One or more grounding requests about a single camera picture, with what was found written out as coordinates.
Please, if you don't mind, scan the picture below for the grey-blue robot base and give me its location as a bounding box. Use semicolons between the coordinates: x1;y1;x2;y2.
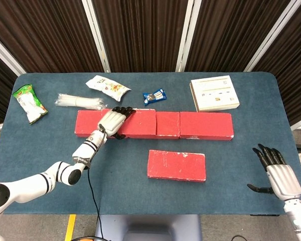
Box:
94;214;203;241

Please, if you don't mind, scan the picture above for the white flat box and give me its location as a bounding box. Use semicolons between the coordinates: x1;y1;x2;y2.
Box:
189;75;240;112

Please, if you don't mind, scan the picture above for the blue felt table cover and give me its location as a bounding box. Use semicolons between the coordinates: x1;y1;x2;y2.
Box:
0;72;301;216

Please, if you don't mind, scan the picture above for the brown pleated partition panel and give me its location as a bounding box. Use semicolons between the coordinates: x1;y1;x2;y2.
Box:
92;0;190;73
252;0;301;126
0;49;18;126
0;0;105;74
185;0;293;73

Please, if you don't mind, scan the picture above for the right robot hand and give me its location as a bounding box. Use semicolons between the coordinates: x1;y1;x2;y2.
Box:
247;143;301;201

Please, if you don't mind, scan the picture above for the clear plastic straw packet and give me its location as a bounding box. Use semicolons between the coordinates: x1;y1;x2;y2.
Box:
55;93;108;111

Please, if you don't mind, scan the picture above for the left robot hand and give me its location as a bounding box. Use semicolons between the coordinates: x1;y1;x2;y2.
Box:
98;106;136;140

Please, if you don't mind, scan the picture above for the white partition post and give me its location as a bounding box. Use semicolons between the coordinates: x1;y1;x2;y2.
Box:
176;0;203;72
0;31;27;76
243;0;300;72
81;0;111;73

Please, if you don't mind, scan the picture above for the blue cookie packet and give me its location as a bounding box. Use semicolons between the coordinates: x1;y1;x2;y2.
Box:
142;88;168;106

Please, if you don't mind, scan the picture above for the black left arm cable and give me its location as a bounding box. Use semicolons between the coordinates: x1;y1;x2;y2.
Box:
72;124;108;241

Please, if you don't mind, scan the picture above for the red brick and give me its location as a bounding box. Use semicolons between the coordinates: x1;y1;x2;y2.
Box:
154;111;181;140
100;108;157;139
179;111;235;141
74;109;103;138
147;149;207;183

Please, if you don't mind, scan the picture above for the green white snack bag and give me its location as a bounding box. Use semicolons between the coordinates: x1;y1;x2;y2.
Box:
12;84;49;125

